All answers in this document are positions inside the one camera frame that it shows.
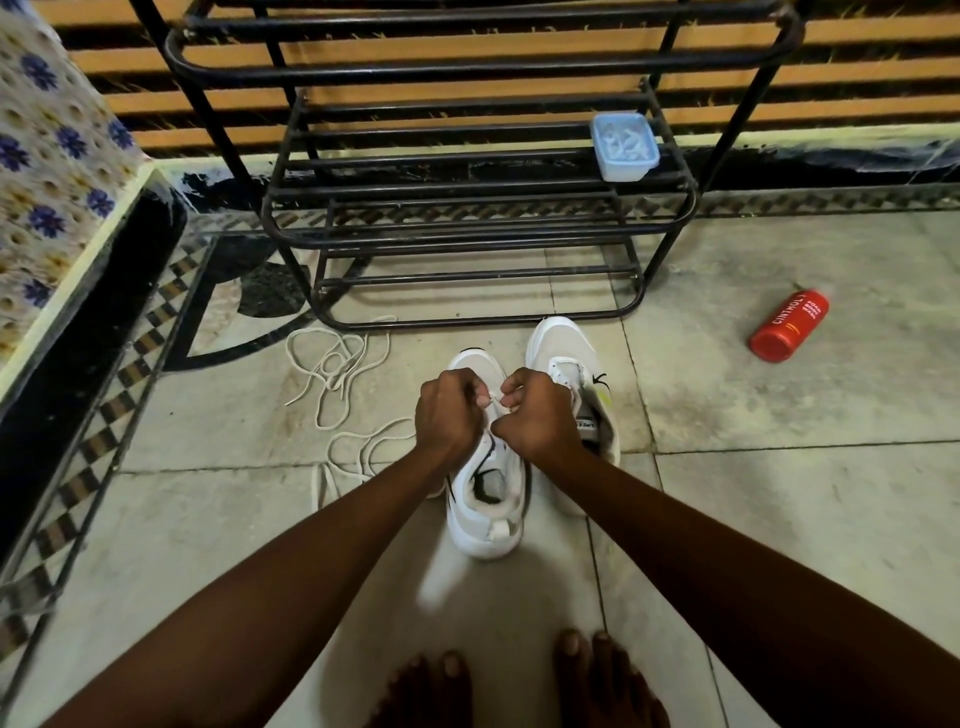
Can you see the person's right forearm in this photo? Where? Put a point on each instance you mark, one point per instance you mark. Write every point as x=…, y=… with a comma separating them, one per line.
x=750, y=600

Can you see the person's left fingers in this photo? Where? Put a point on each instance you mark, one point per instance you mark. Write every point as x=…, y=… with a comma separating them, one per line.
x=469, y=386

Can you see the white shoelace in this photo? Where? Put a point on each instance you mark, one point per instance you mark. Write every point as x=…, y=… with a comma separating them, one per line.
x=496, y=404
x=324, y=369

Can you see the person's left hand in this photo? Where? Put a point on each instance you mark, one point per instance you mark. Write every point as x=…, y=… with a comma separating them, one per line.
x=446, y=416

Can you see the blue plastic container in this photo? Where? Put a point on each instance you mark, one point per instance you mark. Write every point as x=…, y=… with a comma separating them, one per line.
x=625, y=146

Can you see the floral patterned mattress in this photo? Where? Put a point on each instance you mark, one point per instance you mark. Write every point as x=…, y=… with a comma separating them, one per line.
x=52, y=165

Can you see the person's right foot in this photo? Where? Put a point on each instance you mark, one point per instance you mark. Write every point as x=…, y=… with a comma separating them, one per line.
x=607, y=686

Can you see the person's left forearm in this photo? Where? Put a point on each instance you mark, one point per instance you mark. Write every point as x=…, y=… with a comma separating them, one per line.
x=285, y=600

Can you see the person's left foot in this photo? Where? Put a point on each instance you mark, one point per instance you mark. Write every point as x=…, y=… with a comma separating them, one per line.
x=427, y=694

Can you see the person's right fingers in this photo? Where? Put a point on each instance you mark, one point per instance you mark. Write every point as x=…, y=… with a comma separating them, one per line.
x=521, y=386

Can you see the person's foot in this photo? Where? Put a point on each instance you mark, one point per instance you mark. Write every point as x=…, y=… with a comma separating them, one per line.
x=607, y=686
x=427, y=694

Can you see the red bottle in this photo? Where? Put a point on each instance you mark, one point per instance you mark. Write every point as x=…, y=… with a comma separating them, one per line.
x=787, y=327

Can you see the person's right hand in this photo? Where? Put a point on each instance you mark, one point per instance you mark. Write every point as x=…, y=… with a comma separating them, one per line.
x=541, y=420

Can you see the black metal shoe rack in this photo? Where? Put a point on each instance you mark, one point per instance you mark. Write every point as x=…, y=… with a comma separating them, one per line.
x=480, y=195

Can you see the white sneaker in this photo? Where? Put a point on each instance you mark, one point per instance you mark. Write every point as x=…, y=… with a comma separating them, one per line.
x=559, y=345
x=487, y=525

